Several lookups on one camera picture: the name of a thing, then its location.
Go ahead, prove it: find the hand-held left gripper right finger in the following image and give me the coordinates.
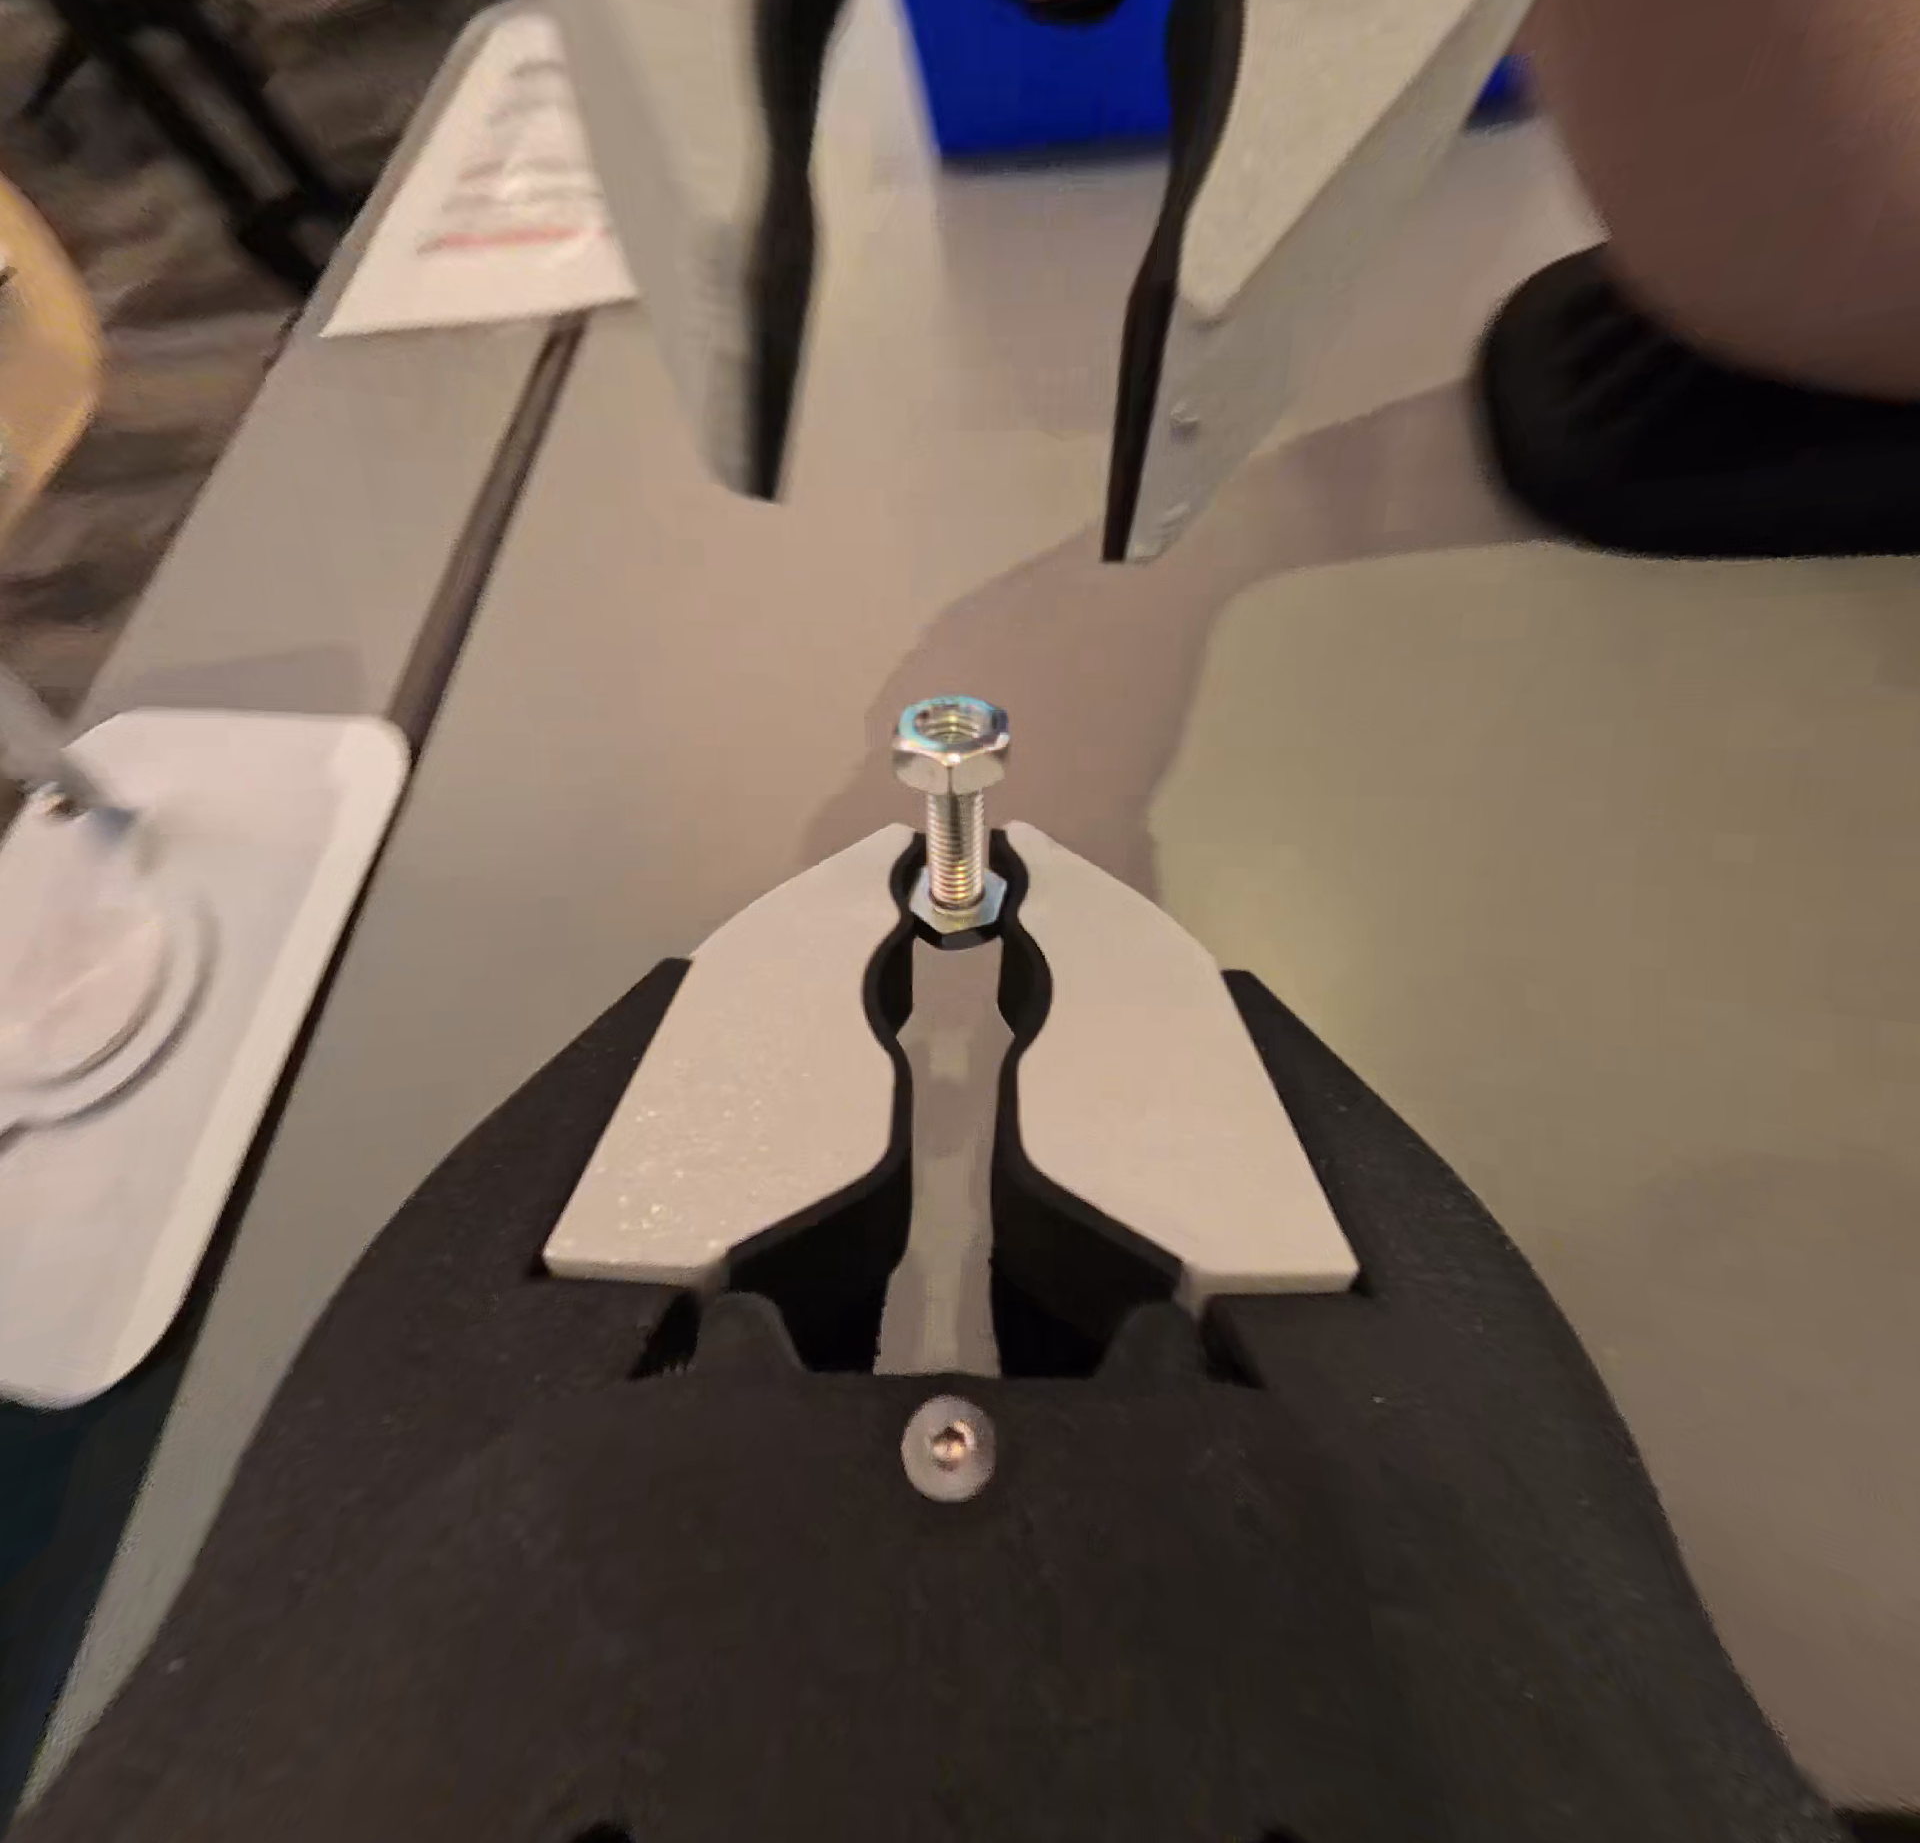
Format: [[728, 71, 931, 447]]
[[989, 820, 1366, 1313]]

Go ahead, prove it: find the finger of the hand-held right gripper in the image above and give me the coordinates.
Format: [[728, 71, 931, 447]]
[[517, 0, 858, 507], [1100, 0, 1578, 566]]

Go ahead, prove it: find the black wrist rest pad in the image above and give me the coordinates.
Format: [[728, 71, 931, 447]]
[[1477, 244, 1920, 561]]

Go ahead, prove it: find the person's right forearm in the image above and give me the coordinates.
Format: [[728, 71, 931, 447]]
[[1529, 0, 1920, 407]]

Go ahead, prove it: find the white board stand base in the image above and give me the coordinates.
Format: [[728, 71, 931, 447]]
[[0, 710, 412, 1410]]

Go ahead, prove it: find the silver hex bolt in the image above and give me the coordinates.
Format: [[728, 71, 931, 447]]
[[892, 692, 1016, 916]]

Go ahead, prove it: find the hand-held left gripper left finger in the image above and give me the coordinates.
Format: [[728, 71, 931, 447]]
[[540, 822, 918, 1296]]

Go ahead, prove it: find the blue plastic bin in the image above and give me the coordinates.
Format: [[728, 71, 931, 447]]
[[885, 0, 1535, 164]]

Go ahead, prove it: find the laminated paper sheet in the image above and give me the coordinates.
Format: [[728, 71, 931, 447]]
[[321, 14, 638, 342]]

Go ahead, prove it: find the wooden instruction board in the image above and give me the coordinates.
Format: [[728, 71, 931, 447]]
[[0, 169, 110, 556]]

